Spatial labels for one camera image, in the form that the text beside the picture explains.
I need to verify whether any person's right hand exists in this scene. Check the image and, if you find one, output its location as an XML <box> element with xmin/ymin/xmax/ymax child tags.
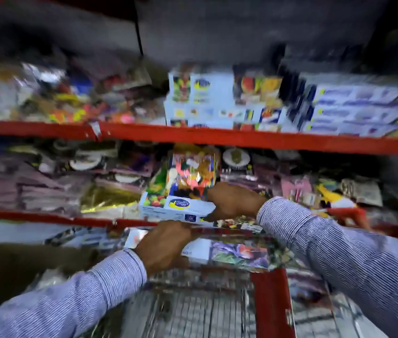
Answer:
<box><xmin>204</xmin><ymin>182</ymin><xmax>268</xmax><ymax>222</ymax></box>

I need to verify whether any person's left hand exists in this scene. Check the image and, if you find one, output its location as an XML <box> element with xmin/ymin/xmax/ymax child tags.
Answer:
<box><xmin>135</xmin><ymin>220</ymin><xmax>195</xmax><ymax>276</ymax></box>

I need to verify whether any white box with colourful print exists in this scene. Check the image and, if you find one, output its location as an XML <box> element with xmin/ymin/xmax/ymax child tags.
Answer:
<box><xmin>138</xmin><ymin>192</ymin><xmax>217</xmax><ymax>224</ymax></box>

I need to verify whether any box with purple picture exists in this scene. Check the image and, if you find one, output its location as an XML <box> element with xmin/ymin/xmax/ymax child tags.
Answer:
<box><xmin>181</xmin><ymin>238</ymin><xmax>270</xmax><ymax>270</ymax></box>

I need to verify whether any person's right forearm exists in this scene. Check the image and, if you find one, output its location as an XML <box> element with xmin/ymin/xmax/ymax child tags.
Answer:
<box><xmin>256</xmin><ymin>196</ymin><xmax>398</xmax><ymax>338</ymax></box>

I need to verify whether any person's left forearm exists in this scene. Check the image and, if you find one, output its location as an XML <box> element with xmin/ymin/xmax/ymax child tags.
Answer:
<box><xmin>0</xmin><ymin>249</ymin><xmax>148</xmax><ymax>338</ymax></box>

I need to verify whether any clear packet of colourful balloons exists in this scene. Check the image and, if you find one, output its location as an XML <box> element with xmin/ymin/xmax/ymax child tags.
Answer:
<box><xmin>167</xmin><ymin>145</ymin><xmax>221</xmax><ymax>200</ymax></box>

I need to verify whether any black packet with white plate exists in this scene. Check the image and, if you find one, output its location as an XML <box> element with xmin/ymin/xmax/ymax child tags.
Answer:
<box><xmin>221</xmin><ymin>147</ymin><xmax>253</xmax><ymax>174</ymax></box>

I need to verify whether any red metal shelf beam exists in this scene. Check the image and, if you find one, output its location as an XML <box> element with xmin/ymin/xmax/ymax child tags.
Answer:
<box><xmin>0</xmin><ymin>119</ymin><xmax>398</xmax><ymax>157</ymax></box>
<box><xmin>0</xmin><ymin>207</ymin><xmax>157</xmax><ymax>229</ymax></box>

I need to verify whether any gold foil packet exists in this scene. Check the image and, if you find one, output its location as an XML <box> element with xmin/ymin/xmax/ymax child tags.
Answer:
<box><xmin>80</xmin><ymin>184</ymin><xmax>142</xmax><ymax>214</ymax></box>

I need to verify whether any pile of mixed party packets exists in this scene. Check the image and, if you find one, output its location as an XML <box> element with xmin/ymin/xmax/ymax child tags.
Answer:
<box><xmin>255</xmin><ymin>169</ymin><xmax>384</xmax><ymax>217</ymax></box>

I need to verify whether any stack of white printed boxes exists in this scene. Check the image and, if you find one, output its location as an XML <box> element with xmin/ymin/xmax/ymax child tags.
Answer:
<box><xmin>164</xmin><ymin>65</ymin><xmax>288</xmax><ymax>133</ymax></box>

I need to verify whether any brown cardboard box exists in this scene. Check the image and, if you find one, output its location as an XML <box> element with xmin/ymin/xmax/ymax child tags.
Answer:
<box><xmin>0</xmin><ymin>243</ymin><xmax>101</xmax><ymax>319</ymax></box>

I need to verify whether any pile of pink packets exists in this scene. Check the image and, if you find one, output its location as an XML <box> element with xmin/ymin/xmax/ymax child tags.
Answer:
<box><xmin>0</xmin><ymin>153</ymin><xmax>92</xmax><ymax>212</ymax></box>

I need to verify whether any stack of long white boxes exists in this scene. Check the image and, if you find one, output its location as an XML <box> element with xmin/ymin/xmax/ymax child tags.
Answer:
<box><xmin>285</xmin><ymin>75</ymin><xmax>398</xmax><ymax>140</ymax></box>

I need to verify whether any pile of colourful party packets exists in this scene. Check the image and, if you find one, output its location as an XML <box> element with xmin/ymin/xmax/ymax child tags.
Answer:
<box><xmin>0</xmin><ymin>58</ymin><xmax>166</xmax><ymax>124</ymax></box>

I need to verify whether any metal wire shopping cart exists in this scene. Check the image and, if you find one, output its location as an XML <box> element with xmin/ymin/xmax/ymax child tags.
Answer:
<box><xmin>120</xmin><ymin>227</ymin><xmax>361</xmax><ymax>338</ymax></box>

